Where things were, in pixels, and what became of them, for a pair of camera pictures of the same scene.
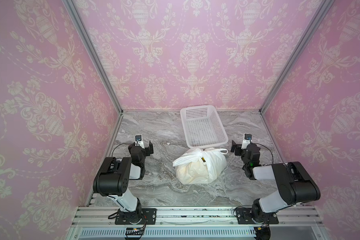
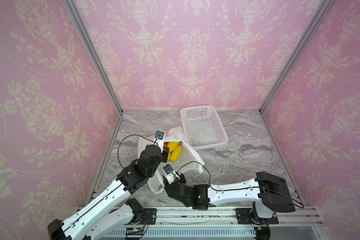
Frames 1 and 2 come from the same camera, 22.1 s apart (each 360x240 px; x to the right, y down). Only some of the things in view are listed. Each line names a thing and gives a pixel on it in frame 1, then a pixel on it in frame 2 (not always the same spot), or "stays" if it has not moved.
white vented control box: x=140 y=233 stays
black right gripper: x=238 y=148 -> x=181 y=178
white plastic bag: x=197 y=166 -> x=190 y=158
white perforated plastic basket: x=202 y=126 stays
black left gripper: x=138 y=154 -> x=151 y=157
